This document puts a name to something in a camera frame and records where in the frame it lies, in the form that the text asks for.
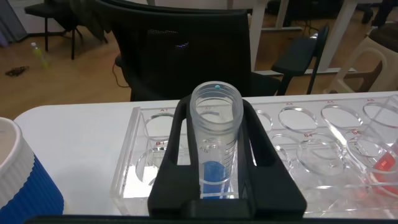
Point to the blue and white paper cup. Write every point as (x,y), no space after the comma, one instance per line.
(18,186)

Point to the black office chair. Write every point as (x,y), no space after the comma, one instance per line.
(186,46)

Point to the green drink bottle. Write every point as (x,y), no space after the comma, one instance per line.
(39,54)

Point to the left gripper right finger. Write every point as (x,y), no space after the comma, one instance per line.
(267,189)

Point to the grey tall cabinet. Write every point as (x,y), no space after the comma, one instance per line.
(9,21)

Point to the white standing desk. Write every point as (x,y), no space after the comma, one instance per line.
(258,31)

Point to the black side chair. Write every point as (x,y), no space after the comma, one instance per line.
(46,9)

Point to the brown plastic stool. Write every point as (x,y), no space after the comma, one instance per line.
(385,37)

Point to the olive green jacket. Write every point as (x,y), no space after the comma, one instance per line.
(90,18)

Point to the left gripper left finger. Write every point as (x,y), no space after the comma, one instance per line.
(174,186)

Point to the test tube with blue pigment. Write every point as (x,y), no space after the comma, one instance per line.
(216,124)

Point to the test tube with red pigment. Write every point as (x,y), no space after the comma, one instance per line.
(385,174)

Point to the clear acrylic test tube rack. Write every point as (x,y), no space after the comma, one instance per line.
(311,186)

